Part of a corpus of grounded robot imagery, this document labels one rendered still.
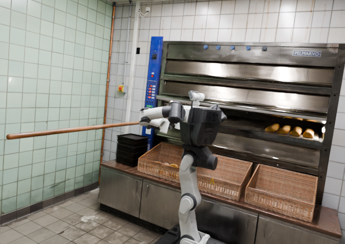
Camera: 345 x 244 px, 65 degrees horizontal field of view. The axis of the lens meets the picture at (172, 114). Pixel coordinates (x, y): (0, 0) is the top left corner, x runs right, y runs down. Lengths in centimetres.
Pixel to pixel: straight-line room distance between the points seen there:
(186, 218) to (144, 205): 81
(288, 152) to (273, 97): 57
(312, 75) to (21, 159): 303
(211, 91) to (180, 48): 66
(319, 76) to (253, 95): 63
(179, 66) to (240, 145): 116
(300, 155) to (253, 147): 45
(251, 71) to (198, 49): 68
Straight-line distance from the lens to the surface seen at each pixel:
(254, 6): 312
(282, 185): 295
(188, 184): 227
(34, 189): 343
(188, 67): 322
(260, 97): 294
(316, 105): 289
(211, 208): 268
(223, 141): 306
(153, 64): 342
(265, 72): 296
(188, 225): 240
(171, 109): 204
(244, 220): 262
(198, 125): 203
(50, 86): 326
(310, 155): 295
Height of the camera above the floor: 153
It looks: 5 degrees down
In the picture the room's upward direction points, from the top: 6 degrees clockwise
